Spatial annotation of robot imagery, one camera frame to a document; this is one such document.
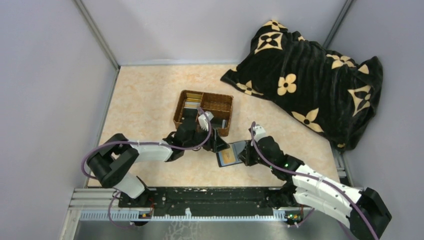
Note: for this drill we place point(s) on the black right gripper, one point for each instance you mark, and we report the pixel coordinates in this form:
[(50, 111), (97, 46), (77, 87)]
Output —
[(248, 152)]

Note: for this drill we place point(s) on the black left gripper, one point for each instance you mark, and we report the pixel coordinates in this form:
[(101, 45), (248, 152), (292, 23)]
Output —
[(210, 141)]

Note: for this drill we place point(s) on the gold credit card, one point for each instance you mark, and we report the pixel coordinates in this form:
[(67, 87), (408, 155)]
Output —
[(227, 157)]

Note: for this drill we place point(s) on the black leather card holder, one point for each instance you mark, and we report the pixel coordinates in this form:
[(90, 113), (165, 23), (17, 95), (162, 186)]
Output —
[(237, 153)]

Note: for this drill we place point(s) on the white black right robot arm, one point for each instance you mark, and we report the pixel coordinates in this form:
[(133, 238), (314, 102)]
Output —
[(363, 212)]

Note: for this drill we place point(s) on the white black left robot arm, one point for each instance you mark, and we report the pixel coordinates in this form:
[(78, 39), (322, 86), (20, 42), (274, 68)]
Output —
[(111, 162)]

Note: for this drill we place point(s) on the black card in basket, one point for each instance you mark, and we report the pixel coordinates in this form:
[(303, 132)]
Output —
[(189, 113)]

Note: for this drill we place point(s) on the silver card in basket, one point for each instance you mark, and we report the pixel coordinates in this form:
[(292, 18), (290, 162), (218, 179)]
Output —
[(191, 105)]

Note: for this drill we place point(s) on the gold card in basket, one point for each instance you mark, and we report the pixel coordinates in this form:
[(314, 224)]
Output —
[(193, 97)]

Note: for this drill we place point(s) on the black wallet in basket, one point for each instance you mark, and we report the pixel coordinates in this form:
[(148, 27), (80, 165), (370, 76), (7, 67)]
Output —
[(219, 123)]

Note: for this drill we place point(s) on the black floral patterned blanket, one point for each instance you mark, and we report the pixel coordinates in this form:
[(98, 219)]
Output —
[(326, 91)]

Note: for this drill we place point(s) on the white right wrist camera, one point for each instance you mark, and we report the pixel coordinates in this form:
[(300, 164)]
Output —
[(259, 132)]

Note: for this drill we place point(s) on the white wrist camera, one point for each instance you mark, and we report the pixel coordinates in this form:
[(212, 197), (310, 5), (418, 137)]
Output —
[(259, 132), (204, 120)]

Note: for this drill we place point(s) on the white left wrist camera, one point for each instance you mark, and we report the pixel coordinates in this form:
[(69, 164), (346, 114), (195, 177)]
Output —
[(204, 120)]

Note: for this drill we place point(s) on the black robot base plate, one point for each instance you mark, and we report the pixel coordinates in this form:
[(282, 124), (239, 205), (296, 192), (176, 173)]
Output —
[(217, 202)]

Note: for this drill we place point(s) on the aluminium frame rail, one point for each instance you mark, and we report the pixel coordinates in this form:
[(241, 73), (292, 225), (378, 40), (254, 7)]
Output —
[(99, 204)]

